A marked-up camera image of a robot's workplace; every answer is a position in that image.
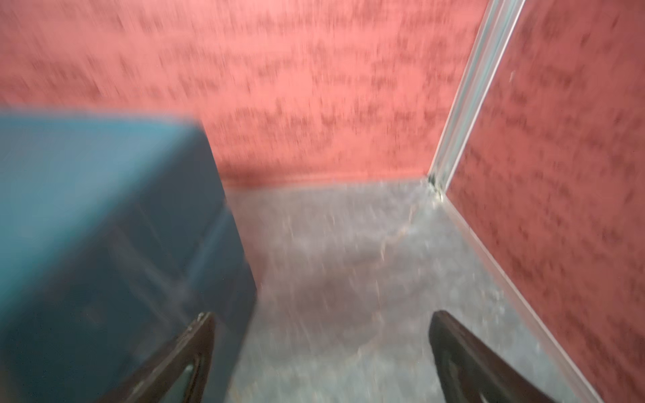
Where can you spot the teal drawer cabinet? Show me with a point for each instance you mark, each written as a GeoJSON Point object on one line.
{"type": "Point", "coordinates": [115, 235]}

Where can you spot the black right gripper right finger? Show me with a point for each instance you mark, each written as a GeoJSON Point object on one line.
{"type": "Point", "coordinates": [469, 371]}

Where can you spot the aluminium corner post right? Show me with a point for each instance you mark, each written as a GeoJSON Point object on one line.
{"type": "Point", "coordinates": [495, 31]}

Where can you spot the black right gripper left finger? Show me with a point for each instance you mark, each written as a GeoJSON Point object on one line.
{"type": "Point", "coordinates": [176, 372]}

